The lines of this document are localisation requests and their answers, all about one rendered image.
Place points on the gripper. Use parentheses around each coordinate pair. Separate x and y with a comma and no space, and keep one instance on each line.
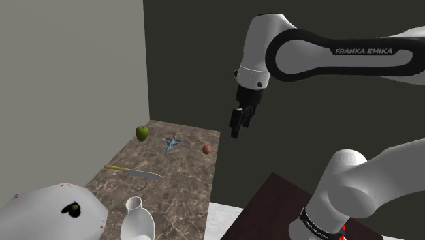
(249,95)

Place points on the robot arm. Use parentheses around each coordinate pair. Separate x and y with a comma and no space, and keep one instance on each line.
(348,186)

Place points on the brown egg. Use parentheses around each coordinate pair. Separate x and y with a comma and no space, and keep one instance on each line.
(206,149)

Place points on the blue toy jet plane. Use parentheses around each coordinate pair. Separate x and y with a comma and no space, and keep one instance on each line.
(172,143)

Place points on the green apple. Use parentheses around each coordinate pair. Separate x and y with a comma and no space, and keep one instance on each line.
(142,133)

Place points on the white vase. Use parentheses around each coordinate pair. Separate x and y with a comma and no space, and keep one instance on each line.
(136,221)

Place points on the white dome-shaped object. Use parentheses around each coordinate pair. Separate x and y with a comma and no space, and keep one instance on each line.
(49,212)

